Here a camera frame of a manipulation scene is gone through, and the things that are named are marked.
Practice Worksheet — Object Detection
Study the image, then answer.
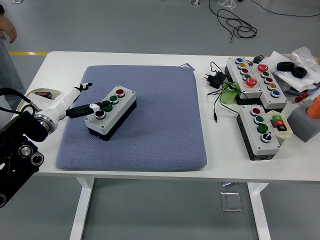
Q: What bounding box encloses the white and black robot left hand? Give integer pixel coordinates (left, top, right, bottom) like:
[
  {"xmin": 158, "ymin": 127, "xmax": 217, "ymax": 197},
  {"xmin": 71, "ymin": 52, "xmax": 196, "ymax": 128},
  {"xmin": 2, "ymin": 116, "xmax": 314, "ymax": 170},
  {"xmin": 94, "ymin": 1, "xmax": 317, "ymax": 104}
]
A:
[{"xmin": 41, "ymin": 81, "xmax": 111, "ymax": 123}]

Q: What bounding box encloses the person's hand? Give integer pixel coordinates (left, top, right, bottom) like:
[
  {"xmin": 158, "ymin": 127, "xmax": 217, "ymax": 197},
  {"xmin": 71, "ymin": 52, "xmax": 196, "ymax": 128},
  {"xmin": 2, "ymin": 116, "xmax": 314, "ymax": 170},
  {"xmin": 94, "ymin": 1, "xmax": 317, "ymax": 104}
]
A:
[{"xmin": 0, "ymin": 15, "xmax": 18, "ymax": 45}]

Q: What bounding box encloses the grey four-button control box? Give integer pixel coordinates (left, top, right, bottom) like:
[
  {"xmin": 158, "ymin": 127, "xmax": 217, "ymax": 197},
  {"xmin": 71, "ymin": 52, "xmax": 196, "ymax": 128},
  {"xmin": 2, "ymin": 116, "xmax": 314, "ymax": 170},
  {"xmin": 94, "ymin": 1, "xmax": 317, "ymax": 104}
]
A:
[
  {"xmin": 83, "ymin": 84, "xmax": 138, "ymax": 142},
  {"xmin": 236, "ymin": 104, "xmax": 281, "ymax": 161}
]

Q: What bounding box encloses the grey five-button control box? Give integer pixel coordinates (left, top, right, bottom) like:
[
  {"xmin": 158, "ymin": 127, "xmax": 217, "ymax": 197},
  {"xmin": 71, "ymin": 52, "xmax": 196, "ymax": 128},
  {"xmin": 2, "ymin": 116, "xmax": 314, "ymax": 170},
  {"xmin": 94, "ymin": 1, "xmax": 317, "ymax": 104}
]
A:
[
  {"xmin": 224, "ymin": 56, "xmax": 263, "ymax": 106},
  {"xmin": 249, "ymin": 63, "xmax": 289, "ymax": 113}
]

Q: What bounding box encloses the small dark red object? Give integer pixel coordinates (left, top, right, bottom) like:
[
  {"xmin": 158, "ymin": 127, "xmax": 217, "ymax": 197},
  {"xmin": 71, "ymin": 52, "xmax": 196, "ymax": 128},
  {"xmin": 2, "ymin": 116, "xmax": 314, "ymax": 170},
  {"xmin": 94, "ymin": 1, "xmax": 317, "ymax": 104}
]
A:
[{"xmin": 34, "ymin": 91, "xmax": 53, "ymax": 100}]

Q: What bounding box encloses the beige oval tray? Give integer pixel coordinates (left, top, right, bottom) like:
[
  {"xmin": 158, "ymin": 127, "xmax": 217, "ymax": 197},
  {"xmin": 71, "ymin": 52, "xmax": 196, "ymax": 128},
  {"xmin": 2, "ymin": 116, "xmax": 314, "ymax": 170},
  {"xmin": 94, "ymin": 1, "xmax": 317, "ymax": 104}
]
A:
[{"xmin": 24, "ymin": 87, "xmax": 63, "ymax": 111}]

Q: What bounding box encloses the person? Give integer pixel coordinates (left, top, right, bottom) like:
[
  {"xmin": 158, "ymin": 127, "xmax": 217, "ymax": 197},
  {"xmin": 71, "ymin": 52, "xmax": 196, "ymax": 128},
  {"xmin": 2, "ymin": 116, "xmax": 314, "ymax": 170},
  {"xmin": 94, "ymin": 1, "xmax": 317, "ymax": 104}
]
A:
[{"xmin": 0, "ymin": 37, "xmax": 27, "ymax": 111}]

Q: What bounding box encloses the blue-grey padded mat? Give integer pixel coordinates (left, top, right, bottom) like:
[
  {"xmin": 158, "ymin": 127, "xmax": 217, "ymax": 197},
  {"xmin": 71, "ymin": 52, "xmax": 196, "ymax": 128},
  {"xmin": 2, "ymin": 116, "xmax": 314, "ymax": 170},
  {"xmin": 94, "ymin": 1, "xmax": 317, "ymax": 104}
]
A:
[{"xmin": 55, "ymin": 64, "xmax": 208, "ymax": 173}]

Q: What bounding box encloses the white table leg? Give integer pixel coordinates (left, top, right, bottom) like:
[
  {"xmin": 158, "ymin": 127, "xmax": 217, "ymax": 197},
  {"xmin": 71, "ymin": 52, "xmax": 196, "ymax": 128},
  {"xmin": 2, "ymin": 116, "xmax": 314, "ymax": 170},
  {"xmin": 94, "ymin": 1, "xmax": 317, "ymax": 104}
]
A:
[
  {"xmin": 69, "ymin": 176, "xmax": 95, "ymax": 240},
  {"xmin": 247, "ymin": 182, "xmax": 272, "ymax": 240}
]

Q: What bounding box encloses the purple-edged card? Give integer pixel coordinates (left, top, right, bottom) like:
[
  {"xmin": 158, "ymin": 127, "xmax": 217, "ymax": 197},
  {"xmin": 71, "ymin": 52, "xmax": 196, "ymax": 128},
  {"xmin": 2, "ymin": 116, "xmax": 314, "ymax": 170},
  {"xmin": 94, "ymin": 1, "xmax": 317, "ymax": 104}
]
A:
[{"xmin": 178, "ymin": 62, "xmax": 196, "ymax": 72}]

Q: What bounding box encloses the green plastic bottle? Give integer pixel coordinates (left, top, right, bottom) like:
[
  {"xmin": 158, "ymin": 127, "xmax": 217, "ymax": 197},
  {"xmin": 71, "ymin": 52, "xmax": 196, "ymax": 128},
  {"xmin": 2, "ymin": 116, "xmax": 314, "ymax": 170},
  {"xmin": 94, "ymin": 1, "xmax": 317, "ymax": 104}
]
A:
[{"xmin": 220, "ymin": 82, "xmax": 241, "ymax": 105}]

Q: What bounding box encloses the large clear floor plate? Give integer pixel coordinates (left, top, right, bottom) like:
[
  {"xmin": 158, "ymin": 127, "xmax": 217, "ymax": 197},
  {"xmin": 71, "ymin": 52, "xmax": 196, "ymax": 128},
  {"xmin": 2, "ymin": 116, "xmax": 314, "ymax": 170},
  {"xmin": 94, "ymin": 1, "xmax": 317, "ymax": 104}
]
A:
[{"xmin": 219, "ymin": 191, "xmax": 243, "ymax": 212}]

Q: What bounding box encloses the white paper sheet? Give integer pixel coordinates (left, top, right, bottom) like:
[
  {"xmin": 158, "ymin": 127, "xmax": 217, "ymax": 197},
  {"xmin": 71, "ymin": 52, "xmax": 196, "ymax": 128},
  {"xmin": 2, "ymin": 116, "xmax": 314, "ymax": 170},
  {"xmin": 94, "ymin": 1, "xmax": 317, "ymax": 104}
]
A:
[{"xmin": 268, "ymin": 50, "xmax": 320, "ymax": 92}]

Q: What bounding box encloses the grey block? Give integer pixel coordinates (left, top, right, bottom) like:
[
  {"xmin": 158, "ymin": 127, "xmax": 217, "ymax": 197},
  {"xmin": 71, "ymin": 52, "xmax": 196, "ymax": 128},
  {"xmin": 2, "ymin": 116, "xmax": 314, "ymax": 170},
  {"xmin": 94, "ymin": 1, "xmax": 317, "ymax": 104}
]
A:
[{"xmin": 286, "ymin": 99, "xmax": 320, "ymax": 143}]

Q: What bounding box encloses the clear bubble wrap bag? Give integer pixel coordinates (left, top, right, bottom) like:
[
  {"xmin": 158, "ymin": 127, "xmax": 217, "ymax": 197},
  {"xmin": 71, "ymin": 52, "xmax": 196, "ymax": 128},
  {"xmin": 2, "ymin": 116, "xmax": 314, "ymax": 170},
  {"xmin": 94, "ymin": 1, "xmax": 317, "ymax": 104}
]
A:
[{"xmin": 289, "ymin": 46, "xmax": 320, "ymax": 73}]

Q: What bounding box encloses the orange cylinder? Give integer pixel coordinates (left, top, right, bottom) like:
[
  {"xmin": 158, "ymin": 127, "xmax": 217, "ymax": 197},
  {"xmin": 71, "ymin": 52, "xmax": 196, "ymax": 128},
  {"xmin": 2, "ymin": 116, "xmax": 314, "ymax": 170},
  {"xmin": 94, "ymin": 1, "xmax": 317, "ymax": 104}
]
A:
[{"xmin": 306, "ymin": 94, "xmax": 320, "ymax": 120}]

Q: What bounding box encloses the white wall switch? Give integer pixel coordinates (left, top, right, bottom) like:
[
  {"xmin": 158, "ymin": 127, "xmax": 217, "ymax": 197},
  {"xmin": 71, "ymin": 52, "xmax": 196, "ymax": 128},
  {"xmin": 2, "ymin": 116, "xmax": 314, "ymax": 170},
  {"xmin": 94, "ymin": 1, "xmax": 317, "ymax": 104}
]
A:
[{"xmin": 29, "ymin": 96, "xmax": 53, "ymax": 111}]

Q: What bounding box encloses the black power adapter with cord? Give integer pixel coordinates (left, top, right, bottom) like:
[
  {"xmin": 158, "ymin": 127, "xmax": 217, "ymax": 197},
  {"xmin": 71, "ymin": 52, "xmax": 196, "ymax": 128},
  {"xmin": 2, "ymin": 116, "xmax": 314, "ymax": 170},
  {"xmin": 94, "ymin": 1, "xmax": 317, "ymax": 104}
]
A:
[{"xmin": 201, "ymin": 61, "xmax": 242, "ymax": 124}]

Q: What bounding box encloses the coiled black floor cable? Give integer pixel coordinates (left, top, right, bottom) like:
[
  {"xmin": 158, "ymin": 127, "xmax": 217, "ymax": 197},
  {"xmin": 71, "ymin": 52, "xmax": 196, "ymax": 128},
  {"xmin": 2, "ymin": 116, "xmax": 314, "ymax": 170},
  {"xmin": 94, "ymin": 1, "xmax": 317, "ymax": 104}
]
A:
[{"xmin": 209, "ymin": 0, "xmax": 258, "ymax": 45}]

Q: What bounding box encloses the white floor cord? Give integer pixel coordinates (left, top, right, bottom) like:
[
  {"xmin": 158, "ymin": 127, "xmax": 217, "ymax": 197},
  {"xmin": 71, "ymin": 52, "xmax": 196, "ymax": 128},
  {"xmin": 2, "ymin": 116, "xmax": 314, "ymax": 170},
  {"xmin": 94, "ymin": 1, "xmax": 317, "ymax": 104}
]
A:
[{"xmin": 216, "ymin": 0, "xmax": 236, "ymax": 11}]

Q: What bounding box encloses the cream switch with coloured keys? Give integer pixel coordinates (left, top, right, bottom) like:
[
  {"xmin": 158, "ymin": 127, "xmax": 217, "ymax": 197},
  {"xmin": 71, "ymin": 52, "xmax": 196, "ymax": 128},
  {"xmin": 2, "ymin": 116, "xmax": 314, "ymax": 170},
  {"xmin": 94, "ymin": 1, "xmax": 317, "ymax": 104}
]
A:
[{"xmin": 265, "ymin": 109, "xmax": 293, "ymax": 145}]

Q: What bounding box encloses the blue ring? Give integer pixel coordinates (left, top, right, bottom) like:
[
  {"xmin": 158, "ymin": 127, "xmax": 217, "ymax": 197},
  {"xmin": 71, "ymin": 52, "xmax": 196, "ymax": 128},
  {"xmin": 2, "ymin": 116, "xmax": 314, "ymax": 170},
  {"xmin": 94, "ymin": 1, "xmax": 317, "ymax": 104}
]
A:
[{"xmin": 284, "ymin": 83, "xmax": 320, "ymax": 96}]

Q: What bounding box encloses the long black floor cable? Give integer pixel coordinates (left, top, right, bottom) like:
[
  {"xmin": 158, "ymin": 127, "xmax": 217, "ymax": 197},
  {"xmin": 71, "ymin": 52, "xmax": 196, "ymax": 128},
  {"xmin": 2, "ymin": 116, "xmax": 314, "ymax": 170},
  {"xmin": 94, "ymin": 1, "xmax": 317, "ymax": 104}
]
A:
[{"xmin": 251, "ymin": 0, "xmax": 320, "ymax": 18}]

